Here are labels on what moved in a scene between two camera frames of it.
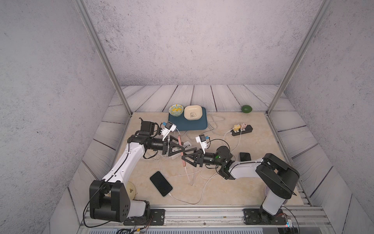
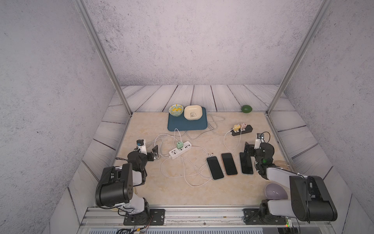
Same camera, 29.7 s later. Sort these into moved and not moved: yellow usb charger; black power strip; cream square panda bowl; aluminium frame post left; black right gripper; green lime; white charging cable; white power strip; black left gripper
Moved: black left gripper; white charging cable; black right gripper
Not moved: black power strip; cream square panda bowl; green lime; white power strip; yellow usb charger; aluminium frame post left
